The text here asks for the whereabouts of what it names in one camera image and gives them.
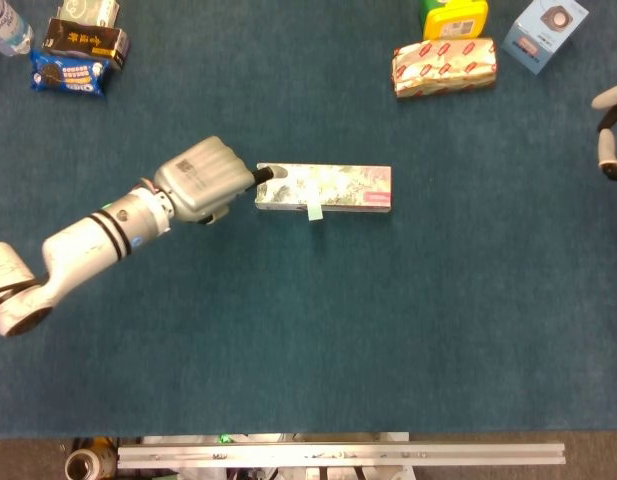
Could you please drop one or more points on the brown tape roll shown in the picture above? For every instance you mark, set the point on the brown tape roll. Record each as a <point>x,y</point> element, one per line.
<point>100,460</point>

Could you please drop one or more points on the floral long box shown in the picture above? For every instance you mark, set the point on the floral long box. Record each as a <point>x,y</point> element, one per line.
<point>348,185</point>

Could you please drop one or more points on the red patterned wrapped package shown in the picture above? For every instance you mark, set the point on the red patterned wrapped package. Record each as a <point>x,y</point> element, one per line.
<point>443,67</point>

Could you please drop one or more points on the yellow and green container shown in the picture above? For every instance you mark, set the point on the yellow and green container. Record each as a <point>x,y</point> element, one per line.
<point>455,22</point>

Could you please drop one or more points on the green and white carton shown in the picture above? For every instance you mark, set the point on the green and white carton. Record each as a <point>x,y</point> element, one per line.
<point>95,11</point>

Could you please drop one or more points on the aluminium profile rail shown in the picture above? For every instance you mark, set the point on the aluminium profile rail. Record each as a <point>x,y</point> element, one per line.
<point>338,455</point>

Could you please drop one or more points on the clear plastic water bottle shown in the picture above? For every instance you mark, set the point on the clear plastic water bottle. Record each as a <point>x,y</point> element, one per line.
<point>8,30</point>

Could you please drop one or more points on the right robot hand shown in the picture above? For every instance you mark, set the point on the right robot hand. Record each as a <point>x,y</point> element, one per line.
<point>606,147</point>

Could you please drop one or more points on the black box with gold text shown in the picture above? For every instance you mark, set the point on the black box with gold text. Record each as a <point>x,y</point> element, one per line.
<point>83,40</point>

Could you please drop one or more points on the light blue cube box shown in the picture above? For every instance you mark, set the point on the light blue cube box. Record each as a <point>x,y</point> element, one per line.
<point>538,40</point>

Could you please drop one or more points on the blue Oreo cookie pack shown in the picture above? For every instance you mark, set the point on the blue Oreo cookie pack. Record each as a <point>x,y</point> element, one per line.
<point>68,75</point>

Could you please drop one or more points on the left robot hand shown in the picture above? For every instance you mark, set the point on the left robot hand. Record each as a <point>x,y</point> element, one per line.
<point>203,175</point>

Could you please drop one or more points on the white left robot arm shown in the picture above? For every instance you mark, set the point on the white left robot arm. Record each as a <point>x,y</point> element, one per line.
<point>78,245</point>

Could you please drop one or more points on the teal table cloth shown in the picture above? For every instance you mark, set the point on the teal table cloth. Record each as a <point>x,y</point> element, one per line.
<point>308,325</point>

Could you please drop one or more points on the small light blue paper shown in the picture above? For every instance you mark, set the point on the small light blue paper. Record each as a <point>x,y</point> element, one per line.
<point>315,212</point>

